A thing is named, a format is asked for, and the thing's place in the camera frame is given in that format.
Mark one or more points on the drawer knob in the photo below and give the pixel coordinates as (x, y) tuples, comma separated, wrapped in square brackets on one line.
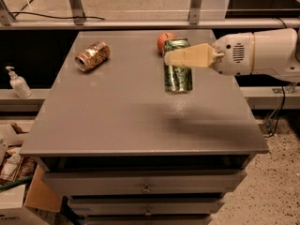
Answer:
[(146, 189), (147, 212)]

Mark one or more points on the grey drawer cabinet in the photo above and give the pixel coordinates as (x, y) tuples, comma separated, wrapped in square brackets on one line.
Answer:
[(100, 136)]

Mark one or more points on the white box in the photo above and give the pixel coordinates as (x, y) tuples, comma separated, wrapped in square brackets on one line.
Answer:
[(13, 212)]

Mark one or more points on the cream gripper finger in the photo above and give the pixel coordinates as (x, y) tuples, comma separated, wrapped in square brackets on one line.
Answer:
[(197, 56)]

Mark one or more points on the top drawer knob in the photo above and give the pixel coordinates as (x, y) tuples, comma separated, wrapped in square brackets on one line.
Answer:
[(146, 189)]

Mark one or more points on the white pump bottle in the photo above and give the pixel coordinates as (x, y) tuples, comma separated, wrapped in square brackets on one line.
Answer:
[(18, 83)]

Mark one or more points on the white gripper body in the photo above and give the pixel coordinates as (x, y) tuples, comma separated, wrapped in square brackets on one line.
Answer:
[(234, 54)]

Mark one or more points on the metal bracket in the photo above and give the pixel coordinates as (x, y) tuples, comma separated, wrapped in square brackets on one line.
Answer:
[(6, 17), (77, 11), (194, 11)]

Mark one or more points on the red apple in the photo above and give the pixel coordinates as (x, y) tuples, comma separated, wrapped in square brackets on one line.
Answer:
[(163, 38)]

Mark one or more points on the far left metal bracket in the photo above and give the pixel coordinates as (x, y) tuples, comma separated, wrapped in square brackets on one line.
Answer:
[(6, 17)]

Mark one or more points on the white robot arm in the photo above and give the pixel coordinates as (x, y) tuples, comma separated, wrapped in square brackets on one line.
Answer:
[(270, 53)]

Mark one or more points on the right metal bracket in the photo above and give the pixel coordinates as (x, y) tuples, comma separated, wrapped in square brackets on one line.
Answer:
[(194, 11)]

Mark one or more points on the gold brown soda can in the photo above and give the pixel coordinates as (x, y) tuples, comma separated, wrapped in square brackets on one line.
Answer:
[(93, 56)]

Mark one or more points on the cardboard box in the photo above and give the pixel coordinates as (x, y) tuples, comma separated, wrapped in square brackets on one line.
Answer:
[(39, 195)]

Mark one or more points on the green soda can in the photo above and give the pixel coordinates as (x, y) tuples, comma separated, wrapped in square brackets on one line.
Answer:
[(178, 80)]

